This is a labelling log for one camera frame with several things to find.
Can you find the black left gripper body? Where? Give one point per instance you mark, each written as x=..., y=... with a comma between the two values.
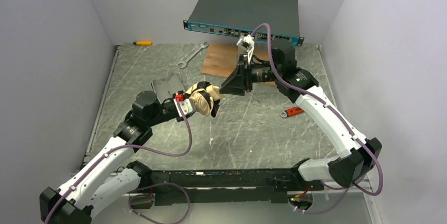
x=215, y=107

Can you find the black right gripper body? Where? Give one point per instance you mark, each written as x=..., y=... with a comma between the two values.
x=246, y=78

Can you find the brown plywood board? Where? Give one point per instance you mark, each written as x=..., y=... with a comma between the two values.
x=220, y=61

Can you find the beige black folding umbrella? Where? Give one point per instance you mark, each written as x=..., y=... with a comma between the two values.
x=206, y=98

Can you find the teal network switch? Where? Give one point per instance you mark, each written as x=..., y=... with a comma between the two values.
x=234, y=18

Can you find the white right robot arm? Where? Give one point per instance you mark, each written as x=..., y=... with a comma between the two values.
x=356, y=154

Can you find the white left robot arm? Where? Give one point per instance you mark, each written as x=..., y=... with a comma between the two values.
x=104, y=159

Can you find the silver open end wrench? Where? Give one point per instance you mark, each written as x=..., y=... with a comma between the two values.
x=197, y=49

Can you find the yellow utility knife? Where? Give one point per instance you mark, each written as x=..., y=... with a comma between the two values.
x=142, y=43

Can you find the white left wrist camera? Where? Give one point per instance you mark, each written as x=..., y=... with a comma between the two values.
x=184, y=105

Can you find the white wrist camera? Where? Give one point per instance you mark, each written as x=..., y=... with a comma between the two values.
x=246, y=44
x=184, y=105

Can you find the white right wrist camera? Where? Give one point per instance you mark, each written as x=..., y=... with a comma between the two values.
x=246, y=44

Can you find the red handled adjustable wrench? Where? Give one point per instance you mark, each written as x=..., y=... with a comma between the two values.
x=291, y=112

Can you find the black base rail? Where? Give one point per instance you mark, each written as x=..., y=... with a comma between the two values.
x=275, y=185

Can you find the aluminium frame profile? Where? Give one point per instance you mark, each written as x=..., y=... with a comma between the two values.
x=95, y=191

